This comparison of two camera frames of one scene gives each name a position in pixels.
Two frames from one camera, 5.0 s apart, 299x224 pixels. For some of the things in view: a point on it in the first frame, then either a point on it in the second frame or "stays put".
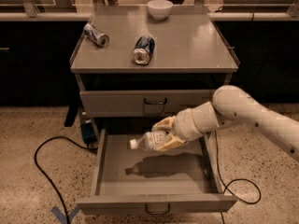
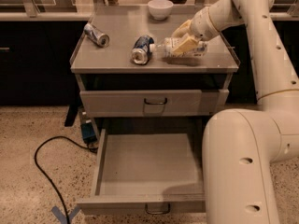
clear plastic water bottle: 149,141 to 166,47
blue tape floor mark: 63,218 stays put
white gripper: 184,124 to 200,26
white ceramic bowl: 160,8 stays put
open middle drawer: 185,178 stays put
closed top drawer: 142,103 stays put
